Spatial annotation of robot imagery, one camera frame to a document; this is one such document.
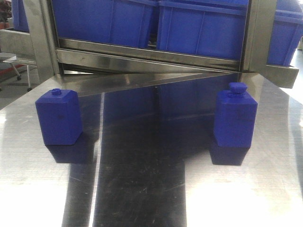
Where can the blue block part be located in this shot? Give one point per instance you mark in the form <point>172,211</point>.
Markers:
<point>235,116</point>
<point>59,116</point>

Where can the blue plastic bin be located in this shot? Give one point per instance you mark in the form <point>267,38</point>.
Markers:
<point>120,22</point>
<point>207,28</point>
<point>19,16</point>
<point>286,33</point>

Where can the blue plastic bin middle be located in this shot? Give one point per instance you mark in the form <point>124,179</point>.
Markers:
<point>207,28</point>

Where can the wheeled metal cart background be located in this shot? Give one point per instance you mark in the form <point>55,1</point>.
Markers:
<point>12,65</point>

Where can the blue plastic bin far right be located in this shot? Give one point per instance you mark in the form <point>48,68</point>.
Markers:
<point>286,33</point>

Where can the blue plastic bin far left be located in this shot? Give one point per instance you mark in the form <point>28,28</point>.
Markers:
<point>19,16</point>

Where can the stainless steel shelf frame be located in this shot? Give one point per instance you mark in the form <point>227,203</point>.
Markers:
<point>52,55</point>

